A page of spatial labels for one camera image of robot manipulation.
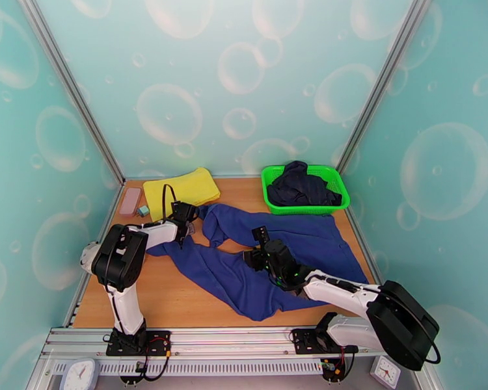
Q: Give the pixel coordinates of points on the blue trousers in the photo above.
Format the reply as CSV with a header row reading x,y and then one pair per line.
x,y
236,275

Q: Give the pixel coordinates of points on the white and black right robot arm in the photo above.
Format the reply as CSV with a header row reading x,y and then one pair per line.
x,y
341,287

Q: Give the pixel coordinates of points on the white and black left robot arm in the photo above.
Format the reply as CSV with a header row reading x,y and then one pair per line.
x,y
124,307

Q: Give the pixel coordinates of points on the folded yellow trousers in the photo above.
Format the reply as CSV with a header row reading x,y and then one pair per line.
x,y
187,189

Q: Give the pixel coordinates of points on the dark navy trousers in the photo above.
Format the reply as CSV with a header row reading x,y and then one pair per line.
x,y
301,189

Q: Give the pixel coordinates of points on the small teal box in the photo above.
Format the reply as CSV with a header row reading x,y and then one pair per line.
x,y
143,211

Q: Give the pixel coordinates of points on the pink case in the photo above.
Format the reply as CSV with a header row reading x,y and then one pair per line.
x,y
130,201

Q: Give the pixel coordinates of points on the white plush toy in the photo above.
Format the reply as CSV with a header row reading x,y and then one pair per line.
x,y
87,257

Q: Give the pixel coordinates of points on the green plastic basket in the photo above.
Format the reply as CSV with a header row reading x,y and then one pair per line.
x,y
337,185

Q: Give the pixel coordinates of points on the square white clock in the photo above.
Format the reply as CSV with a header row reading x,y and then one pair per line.
x,y
385,371

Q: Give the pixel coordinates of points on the round white clock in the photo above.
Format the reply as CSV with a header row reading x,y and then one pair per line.
x,y
79,374

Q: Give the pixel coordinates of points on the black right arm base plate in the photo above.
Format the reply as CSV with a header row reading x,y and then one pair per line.
x,y
305,340

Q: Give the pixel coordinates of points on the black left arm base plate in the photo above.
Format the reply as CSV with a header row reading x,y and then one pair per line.
x,y
158,342

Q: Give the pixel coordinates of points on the aluminium corner post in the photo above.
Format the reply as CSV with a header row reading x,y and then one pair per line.
x,y
69,84
386,76

